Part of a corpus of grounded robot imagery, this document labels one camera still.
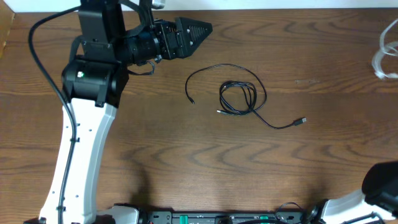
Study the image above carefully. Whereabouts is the black usb cable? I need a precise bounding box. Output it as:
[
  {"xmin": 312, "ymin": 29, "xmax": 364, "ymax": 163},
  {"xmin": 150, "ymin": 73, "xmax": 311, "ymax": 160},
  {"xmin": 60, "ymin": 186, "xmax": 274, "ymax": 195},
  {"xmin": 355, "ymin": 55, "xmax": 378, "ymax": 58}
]
[{"xmin": 184, "ymin": 63, "xmax": 307, "ymax": 130}]

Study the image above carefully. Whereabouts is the white usb cable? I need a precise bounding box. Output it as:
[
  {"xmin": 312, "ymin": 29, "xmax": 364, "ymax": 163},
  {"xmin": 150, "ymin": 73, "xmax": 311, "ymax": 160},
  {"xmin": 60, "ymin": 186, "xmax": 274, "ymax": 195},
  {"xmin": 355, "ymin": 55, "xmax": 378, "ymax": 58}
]
[{"xmin": 371, "ymin": 17, "xmax": 398, "ymax": 80}]

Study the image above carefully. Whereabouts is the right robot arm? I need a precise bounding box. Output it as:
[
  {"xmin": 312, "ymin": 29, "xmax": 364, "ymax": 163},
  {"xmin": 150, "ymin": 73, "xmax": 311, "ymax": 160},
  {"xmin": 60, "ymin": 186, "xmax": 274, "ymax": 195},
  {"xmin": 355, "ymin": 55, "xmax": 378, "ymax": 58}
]
[{"xmin": 302, "ymin": 161, "xmax": 397, "ymax": 224}]

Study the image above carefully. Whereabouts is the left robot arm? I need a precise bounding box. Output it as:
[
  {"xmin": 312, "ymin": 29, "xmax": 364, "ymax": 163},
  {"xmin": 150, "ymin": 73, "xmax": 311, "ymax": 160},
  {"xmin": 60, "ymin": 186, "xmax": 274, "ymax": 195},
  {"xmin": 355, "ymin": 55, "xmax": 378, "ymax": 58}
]
[{"xmin": 32, "ymin": 0, "xmax": 213, "ymax": 224}]

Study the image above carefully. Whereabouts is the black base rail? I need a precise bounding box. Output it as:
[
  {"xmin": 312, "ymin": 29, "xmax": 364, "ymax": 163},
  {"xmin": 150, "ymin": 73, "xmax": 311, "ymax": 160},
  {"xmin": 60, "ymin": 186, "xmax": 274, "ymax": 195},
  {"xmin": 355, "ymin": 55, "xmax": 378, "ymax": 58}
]
[{"xmin": 138, "ymin": 210, "xmax": 304, "ymax": 224}]

